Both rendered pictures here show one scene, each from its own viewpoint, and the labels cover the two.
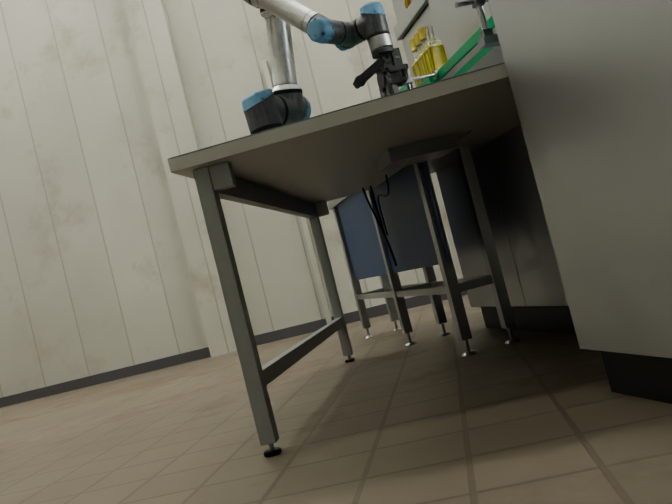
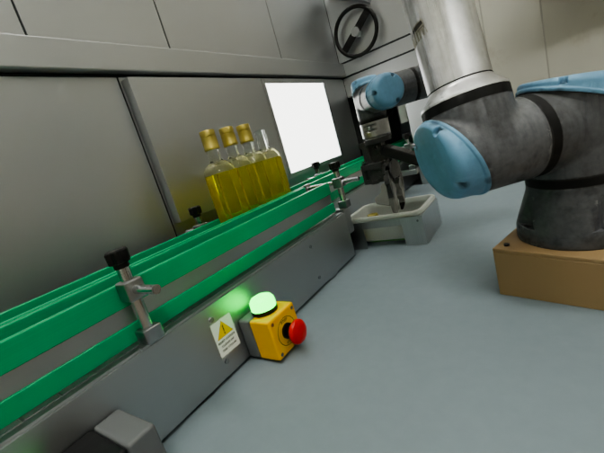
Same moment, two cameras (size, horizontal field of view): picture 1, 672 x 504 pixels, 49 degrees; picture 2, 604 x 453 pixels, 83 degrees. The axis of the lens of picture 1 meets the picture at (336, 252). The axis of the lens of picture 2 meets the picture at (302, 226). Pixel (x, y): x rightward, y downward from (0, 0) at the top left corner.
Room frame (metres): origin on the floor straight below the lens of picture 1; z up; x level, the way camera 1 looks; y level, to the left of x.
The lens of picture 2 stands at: (3.13, 0.22, 1.06)
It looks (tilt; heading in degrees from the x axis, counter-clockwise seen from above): 12 degrees down; 228
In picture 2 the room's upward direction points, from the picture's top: 16 degrees counter-clockwise
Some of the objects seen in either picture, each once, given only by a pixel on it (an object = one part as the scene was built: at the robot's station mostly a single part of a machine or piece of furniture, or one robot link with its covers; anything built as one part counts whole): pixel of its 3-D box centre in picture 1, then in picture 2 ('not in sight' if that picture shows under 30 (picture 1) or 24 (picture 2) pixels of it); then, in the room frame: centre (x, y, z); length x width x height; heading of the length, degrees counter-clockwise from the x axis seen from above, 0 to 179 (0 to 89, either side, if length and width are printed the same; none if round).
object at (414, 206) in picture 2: not in sight; (393, 220); (2.30, -0.32, 0.80); 0.22 x 0.17 x 0.09; 101
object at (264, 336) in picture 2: not in sight; (272, 330); (2.84, -0.25, 0.79); 0.07 x 0.07 x 0.07; 11
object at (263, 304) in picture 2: not in sight; (262, 303); (2.84, -0.25, 0.84); 0.04 x 0.04 x 0.03
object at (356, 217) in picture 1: (398, 223); not in sight; (3.30, -0.31, 0.54); 1.59 x 0.18 x 0.43; 11
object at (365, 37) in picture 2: not in sight; (357, 31); (1.65, -0.69, 1.49); 0.21 x 0.05 x 0.21; 101
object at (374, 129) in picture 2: (380, 45); (375, 129); (2.31, -0.30, 1.06); 0.08 x 0.08 x 0.05
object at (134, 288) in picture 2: not in sight; (144, 297); (3.01, -0.23, 0.94); 0.07 x 0.04 x 0.13; 101
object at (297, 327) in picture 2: not in sight; (293, 331); (2.83, -0.20, 0.79); 0.04 x 0.03 x 0.04; 11
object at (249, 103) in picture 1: (262, 110); (564, 123); (2.51, 0.13, 1.00); 0.13 x 0.12 x 0.14; 140
